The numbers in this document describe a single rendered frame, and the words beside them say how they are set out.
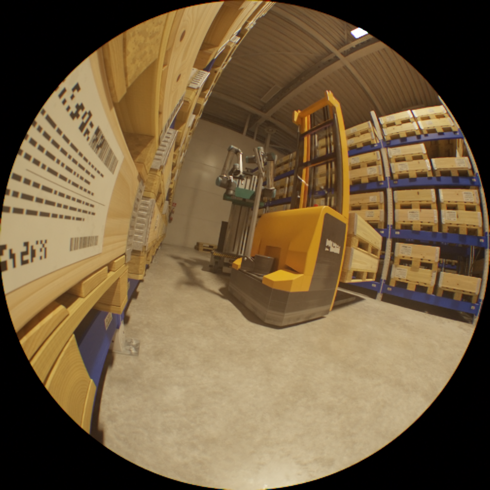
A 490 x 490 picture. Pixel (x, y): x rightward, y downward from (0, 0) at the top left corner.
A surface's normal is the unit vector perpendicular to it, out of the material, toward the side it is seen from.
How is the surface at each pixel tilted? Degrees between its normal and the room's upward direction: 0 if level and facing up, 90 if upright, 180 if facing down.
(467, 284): 90
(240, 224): 90
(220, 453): 0
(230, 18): 180
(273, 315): 90
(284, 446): 0
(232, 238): 90
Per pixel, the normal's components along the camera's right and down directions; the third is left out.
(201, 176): 0.46, 0.08
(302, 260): -0.87, -0.16
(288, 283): -0.29, -0.05
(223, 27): -0.18, 0.98
